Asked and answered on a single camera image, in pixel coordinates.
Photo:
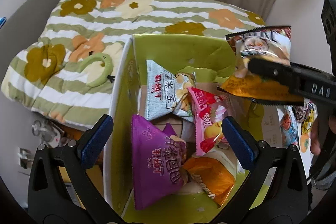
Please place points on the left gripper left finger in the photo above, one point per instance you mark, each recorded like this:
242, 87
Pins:
60, 191

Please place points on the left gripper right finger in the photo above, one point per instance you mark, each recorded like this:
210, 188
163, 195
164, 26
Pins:
275, 189

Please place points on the brown white snack bag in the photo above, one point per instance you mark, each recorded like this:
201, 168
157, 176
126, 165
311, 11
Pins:
272, 43

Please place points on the orange cream snack bag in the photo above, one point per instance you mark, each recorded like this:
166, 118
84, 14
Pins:
215, 172

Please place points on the pink peach snack bag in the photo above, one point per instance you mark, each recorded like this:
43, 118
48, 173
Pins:
209, 110

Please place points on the purple snack bag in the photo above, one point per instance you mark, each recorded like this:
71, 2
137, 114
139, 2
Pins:
157, 159

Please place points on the grey speckled snack bag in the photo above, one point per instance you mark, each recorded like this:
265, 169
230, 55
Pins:
167, 93

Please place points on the red blue snack bag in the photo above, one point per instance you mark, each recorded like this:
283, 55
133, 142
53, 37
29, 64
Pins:
289, 128

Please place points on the yellow snack bag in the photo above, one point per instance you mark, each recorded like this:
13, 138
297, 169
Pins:
260, 90

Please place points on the person right hand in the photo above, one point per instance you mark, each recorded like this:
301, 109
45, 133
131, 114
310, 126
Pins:
315, 146

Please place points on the dark sponge snack bag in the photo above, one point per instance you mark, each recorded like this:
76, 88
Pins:
305, 115

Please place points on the white persimmon print cloth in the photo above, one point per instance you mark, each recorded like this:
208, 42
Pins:
304, 146

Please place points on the floral striped quilt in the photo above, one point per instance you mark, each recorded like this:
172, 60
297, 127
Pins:
46, 76

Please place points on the grey headboard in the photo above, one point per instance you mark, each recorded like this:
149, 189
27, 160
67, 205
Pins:
23, 28

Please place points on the white blue wall device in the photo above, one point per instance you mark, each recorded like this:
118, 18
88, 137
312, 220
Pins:
2, 21

